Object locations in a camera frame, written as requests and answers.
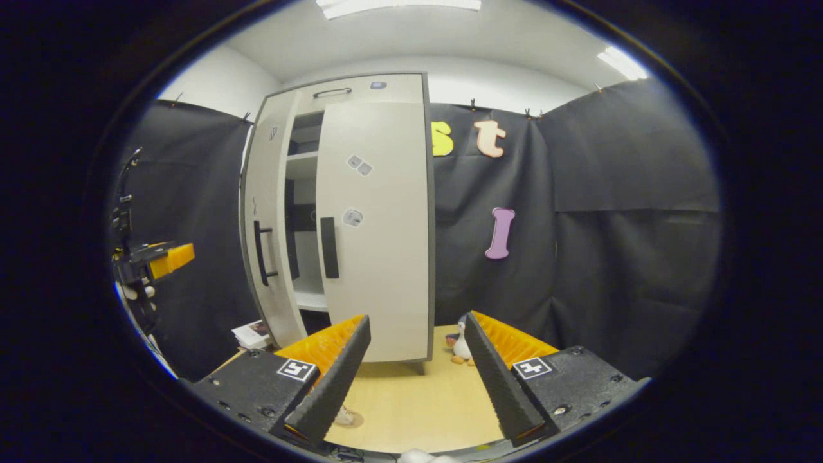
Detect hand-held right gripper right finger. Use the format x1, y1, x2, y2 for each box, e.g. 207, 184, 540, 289
464, 311, 651, 449

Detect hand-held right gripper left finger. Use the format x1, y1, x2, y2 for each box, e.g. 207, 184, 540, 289
192, 314, 372, 449

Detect white cabinet door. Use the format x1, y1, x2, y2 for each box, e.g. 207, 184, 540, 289
242, 90, 304, 349
315, 102, 430, 363

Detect white and grey cabinet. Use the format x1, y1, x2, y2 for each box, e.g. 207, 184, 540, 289
239, 72, 437, 376

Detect white cabinet drawer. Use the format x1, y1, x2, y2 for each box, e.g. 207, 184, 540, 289
260, 73, 426, 109

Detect penguin plush toy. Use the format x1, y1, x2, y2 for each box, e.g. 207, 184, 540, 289
445, 314, 476, 366

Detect stack of printed papers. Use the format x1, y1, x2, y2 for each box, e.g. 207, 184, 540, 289
231, 320, 275, 350

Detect black backdrop cloth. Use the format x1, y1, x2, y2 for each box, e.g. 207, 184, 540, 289
109, 77, 724, 383

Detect ceiling light panel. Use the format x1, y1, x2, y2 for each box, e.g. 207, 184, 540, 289
597, 46, 649, 81
315, 0, 482, 20

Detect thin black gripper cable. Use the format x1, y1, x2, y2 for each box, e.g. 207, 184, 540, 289
118, 147, 143, 213

